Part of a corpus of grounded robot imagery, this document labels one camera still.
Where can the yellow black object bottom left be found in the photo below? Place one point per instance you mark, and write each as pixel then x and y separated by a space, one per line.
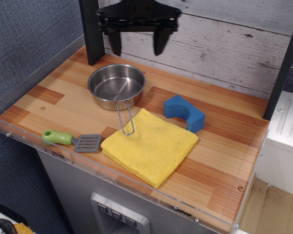
pixel 7 227

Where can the yellow folded cloth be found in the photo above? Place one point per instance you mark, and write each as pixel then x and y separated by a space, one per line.
pixel 153 151

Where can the white toy sink unit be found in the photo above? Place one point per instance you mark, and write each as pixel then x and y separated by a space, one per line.
pixel 275 163

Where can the blue arch block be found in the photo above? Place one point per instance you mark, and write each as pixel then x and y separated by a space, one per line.
pixel 181 108

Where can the clear acrylic table guard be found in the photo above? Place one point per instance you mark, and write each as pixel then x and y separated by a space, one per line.
pixel 226 73

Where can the black right post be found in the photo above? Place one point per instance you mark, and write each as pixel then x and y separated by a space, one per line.
pixel 280 82

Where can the grey toy fridge cabinet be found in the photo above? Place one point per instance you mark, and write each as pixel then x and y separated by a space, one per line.
pixel 179 206

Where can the silver metal pan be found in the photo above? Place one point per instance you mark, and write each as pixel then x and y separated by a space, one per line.
pixel 117 87

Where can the silver dispenser button panel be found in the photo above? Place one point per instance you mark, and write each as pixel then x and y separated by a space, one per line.
pixel 115 218

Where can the black post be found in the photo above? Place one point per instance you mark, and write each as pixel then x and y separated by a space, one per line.
pixel 280 82
pixel 93 37

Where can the green handled grey spatula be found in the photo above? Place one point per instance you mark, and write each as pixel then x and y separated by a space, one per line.
pixel 84 143

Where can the black left post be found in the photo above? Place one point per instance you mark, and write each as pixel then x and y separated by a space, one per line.
pixel 93 37

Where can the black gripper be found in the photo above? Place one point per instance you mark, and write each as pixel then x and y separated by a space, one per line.
pixel 138 16

